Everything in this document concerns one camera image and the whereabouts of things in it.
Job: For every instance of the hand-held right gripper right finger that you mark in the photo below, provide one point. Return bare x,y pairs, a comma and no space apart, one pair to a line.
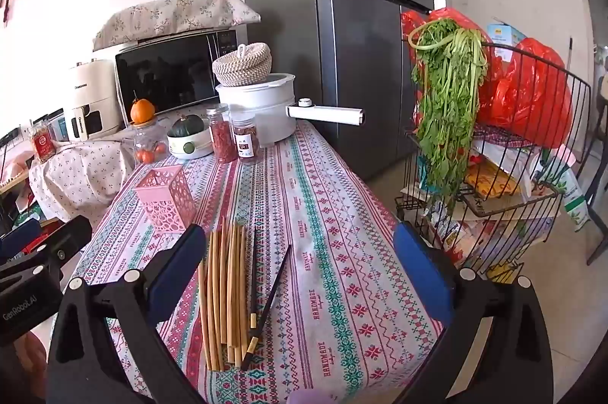
422,275

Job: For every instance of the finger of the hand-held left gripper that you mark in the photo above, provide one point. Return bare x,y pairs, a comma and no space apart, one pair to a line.
19,237
66,237

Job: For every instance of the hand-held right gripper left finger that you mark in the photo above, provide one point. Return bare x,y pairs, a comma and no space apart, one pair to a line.
178,266

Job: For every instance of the bundle of wooden chopsticks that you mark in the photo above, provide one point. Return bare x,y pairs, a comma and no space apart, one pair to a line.
228,290

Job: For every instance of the pink perforated utensil holder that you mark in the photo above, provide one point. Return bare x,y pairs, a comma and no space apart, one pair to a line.
166,199

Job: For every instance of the black chopstick with gold band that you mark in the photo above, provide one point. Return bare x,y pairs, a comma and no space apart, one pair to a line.
253,271
273,290

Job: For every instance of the red box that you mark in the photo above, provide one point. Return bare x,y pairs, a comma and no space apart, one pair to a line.
45,237

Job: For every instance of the green packet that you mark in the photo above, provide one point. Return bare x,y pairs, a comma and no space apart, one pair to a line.
28,214

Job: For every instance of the small-flower cabinet cloth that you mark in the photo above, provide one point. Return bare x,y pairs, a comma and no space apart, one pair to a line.
76,180

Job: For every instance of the pink cloth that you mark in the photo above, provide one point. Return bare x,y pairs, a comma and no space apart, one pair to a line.
12,164

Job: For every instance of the patterned tablecloth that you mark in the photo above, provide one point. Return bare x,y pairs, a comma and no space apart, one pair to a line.
332,242

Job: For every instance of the jar with red label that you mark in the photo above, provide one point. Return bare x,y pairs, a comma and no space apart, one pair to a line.
42,142

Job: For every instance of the yellow snack packet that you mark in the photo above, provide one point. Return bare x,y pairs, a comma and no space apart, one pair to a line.
489,180

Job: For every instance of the white bowl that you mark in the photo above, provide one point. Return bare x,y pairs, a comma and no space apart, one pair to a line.
190,147

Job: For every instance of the glass jar with small oranges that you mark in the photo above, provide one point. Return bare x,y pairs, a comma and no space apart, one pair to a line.
147,142

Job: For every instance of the green squash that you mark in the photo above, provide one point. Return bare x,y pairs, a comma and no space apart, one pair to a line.
187,127

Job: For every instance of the cream air fryer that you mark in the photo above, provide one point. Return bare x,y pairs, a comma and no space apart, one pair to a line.
90,95

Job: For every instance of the orange fruit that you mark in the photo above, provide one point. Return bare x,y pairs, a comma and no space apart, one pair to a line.
142,112

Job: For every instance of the green and white bag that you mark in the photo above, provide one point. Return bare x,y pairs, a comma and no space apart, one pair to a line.
572,199

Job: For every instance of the white electric pot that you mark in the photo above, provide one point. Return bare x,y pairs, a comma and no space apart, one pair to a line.
256,109

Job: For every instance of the bunch of green vegetables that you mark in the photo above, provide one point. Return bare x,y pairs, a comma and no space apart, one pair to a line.
446,100

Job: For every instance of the black microwave oven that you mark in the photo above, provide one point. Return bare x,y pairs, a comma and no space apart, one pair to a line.
166,74

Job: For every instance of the red plastic bag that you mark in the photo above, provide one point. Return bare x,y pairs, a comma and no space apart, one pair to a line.
484,66
532,100

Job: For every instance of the woven basket with lid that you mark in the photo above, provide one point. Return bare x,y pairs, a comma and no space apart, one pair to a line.
242,62

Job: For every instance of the grey refrigerator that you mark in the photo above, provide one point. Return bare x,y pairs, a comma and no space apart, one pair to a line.
361,52

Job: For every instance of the floral microwave cover cloth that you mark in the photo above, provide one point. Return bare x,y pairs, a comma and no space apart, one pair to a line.
175,14

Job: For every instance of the blue and white carton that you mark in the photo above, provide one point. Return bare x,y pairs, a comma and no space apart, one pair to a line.
506,34

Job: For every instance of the dark metal frame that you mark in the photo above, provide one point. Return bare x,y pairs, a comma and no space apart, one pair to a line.
599,195

